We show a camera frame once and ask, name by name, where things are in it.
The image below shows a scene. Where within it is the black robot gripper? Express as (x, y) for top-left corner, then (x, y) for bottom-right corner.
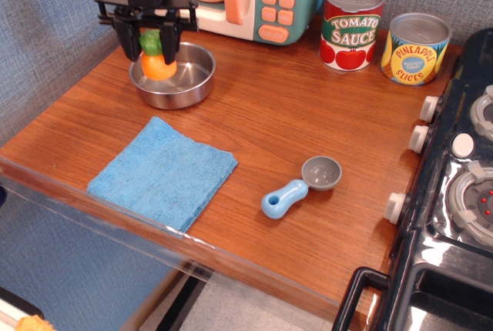
(95, 0), (199, 65)

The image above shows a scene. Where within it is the orange toy carrot green top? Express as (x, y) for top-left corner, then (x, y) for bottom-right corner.
(139, 29), (177, 80)

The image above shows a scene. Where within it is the small stainless steel pan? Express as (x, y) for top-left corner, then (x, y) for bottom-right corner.
(129, 42), (216, 110)

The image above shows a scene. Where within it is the blue folded cloth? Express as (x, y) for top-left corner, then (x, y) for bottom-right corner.
(87, 117), (237, 232)

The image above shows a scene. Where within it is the tomato sauce can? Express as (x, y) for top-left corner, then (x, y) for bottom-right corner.
(319, 0), (385, 72)

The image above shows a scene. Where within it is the blue grey measuring scoop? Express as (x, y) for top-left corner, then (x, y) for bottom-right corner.
(261, 155), (342, 219)

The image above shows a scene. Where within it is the pineapple slices can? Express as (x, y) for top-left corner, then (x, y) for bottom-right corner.
(381, 12), (452, 85)

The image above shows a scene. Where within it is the white stove knob middle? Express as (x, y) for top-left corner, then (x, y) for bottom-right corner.
(408, 125), (429, 154)

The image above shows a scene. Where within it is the white stove knob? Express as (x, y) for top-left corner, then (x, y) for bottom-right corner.
(419, 96), (440, 123)
(408, 125), (429, 154)
(384, 192), (406, 225)

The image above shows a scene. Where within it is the white stove knob upper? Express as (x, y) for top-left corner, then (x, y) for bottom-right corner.
(419, 96), (440, 123)

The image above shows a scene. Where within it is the white stove knob lower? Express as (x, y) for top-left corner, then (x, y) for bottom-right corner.
(384, 192), (406, 225)

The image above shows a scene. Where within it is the orange fuzzy object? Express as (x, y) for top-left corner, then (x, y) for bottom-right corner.
(15, 315), (55, 331)

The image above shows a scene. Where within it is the black toy stove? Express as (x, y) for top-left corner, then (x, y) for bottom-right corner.
(333, 28), (492, 330)

